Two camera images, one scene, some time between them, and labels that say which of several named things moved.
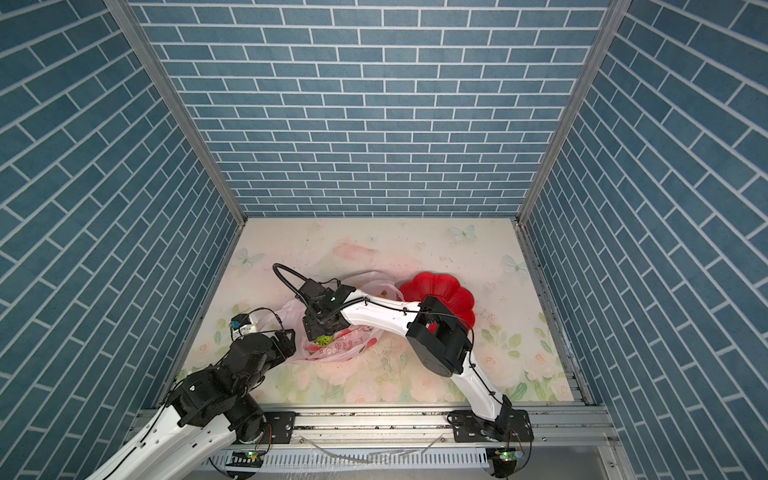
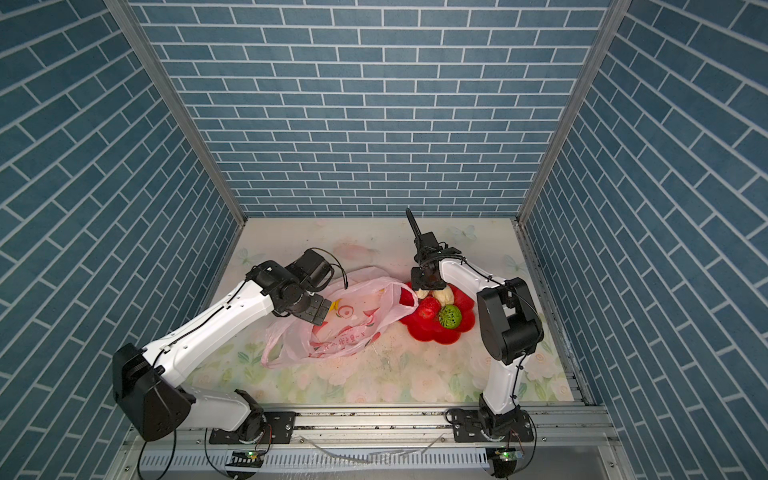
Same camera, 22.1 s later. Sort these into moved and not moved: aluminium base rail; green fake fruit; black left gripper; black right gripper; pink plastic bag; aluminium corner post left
Moved: green fake fruit; black left gripper; black right gripper
Not moved: pink plastic bag; aluminium base rail; aluminium corner post left
